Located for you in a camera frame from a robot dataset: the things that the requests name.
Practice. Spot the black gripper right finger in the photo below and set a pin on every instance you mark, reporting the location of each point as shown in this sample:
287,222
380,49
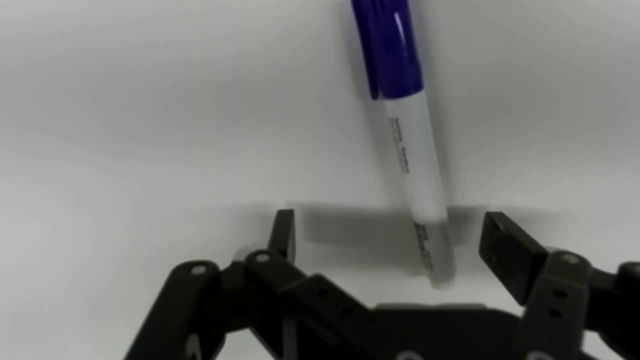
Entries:
573,300

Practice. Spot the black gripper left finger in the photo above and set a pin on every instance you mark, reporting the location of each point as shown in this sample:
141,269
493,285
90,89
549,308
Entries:
253,307

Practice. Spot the white marker pen blue cap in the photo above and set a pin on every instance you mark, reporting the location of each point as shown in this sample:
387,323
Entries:
406,146

